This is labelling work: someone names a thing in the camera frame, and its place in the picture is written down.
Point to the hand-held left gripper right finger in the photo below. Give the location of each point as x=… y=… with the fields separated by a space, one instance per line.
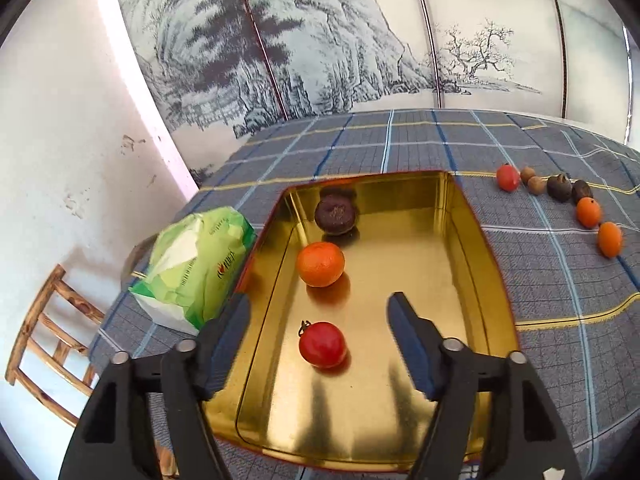
x=411 y=340

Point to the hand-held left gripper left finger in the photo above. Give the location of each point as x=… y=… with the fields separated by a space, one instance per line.
x=231 y=345

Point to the red and gold metal tin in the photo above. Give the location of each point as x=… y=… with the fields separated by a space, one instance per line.
x=380 y=280

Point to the red round fruit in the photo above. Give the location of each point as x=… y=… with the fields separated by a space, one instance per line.
x=323 y=345
x=508 y=178

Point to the orange tangerine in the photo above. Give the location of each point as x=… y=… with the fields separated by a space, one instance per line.
x=321 y=264
x=588 y=212
x=610 y=240

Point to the dark brown round fruit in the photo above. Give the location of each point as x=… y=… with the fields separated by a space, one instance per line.
x=583 y=191
x=335 y=215
x=559 y=188

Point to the green tissue pack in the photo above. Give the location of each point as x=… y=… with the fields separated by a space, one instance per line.
x=195 y=265

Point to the round brown stool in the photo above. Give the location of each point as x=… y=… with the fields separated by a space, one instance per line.
x=131 y=260

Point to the grey plaid tablecloth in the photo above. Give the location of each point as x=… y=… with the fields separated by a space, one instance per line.
x=550 y=280

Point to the wooden chair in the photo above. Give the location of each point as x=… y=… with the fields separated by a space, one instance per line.
x=47 y=330

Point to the small brown longan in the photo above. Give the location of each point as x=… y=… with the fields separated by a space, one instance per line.
x=537 y=186
x=527 y=174

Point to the landscape painting screen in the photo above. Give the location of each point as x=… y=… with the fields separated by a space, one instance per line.
x=325 y=35

